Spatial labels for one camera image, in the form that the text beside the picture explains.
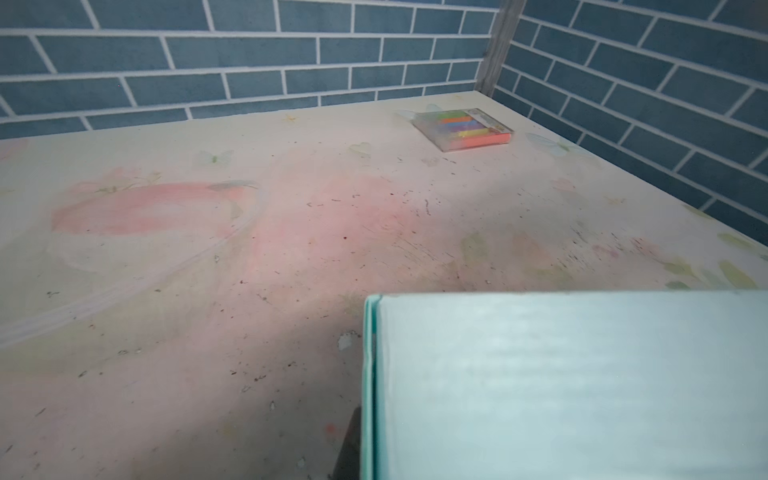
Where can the light teal paper box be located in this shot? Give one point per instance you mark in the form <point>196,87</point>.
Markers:
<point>569,385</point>

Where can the clear box of markers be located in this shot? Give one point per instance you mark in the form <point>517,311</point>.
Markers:
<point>455,130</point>

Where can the aluminium right corner post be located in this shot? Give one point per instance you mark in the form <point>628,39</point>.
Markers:
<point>503,29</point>

